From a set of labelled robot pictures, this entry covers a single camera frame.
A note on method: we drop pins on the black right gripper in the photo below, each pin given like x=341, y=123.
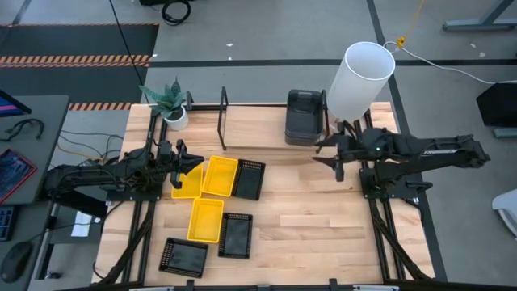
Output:
x=351, y=153

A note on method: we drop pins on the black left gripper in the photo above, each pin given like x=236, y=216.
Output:
x=177, y=165

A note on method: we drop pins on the yellow slotted plastic basket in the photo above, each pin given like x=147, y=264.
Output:
x=192, y=188
x=220, y=176
x=205, y=220

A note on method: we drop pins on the grey translucent plastic bin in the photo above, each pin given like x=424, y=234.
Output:
x=301, y=137
x=303, y=113

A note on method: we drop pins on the black slotted plastic basket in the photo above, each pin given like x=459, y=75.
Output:
x=248, y=182
x=235, y=236
x=183, y=258

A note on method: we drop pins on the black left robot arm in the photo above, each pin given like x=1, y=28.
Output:
x=81, y=180

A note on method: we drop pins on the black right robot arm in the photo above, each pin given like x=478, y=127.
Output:
x=444, y=151

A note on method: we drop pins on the white plant pot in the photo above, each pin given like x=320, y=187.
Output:
x=179, y=122

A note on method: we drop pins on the green snake plant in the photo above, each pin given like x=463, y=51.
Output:
x=171, y=101

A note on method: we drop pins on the white cylindrical bin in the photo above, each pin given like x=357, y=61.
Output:
x=355, y=89

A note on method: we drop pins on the grey desk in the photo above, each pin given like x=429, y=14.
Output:
x=30, y=220
x=52, y=121

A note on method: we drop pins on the black hazard-striped floor mat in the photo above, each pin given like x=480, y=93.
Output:
x=60, y=81

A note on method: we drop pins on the black equipment case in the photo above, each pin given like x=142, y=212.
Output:
x=498, y=105

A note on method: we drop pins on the red-framed dark tablet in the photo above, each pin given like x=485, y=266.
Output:
x=14, y=174

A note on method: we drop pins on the grey metal table foot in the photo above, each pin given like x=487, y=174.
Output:
x=507, y=133

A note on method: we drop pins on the black computer monitor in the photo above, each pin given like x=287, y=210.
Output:
x=10, y=107

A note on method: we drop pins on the grey metal table leg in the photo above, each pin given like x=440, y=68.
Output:
x=476, y=25

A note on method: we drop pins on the black keyboard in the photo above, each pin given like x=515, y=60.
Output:
x=6, y=224

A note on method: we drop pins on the black computer mouse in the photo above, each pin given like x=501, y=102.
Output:
x=15, y=262

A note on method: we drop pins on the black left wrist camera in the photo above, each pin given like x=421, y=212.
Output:
x=166, y=149

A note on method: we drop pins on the black metal stand frame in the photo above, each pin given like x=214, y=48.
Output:
x=254, y=127

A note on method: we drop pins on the black aluminium rig frame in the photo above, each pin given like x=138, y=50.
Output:
x=242, y=289

